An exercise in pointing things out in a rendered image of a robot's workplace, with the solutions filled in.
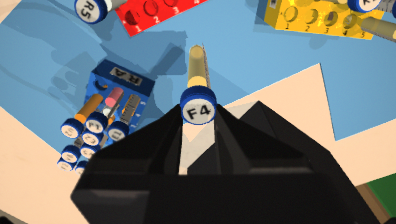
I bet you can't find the light blue mat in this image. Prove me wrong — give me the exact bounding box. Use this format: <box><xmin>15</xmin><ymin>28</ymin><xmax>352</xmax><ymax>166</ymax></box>
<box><xmin>0</xmin><ymin>0</ymin><xmax>396</xmax><ymax>154</ymax></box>

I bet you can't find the red rack with round wells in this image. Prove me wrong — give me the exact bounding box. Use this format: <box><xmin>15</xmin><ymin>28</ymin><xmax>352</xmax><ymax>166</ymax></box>
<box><xmin>115</xmin><ymin>0</ymin><xmax>207</xmax><ymax>36</ymax></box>

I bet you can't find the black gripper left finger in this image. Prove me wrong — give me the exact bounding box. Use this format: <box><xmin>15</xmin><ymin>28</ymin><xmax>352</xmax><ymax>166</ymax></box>
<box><xmin>82</xmin><ymin>104</ymin><xmax>183</xmax><ymax>174</ymax></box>

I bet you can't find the blue tube rack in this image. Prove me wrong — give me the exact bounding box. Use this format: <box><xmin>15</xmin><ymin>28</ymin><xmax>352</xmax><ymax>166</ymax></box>
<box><xmin>84</xmin><ymin>59</ymin><xmax>155</xmax><ymax>135</ymax></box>

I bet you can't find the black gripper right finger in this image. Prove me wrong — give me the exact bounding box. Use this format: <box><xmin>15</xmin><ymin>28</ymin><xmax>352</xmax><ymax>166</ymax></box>
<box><xmin>214</xmin><ymin>104</ymin><xmax>316</xmax><ymax>174</ymax></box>

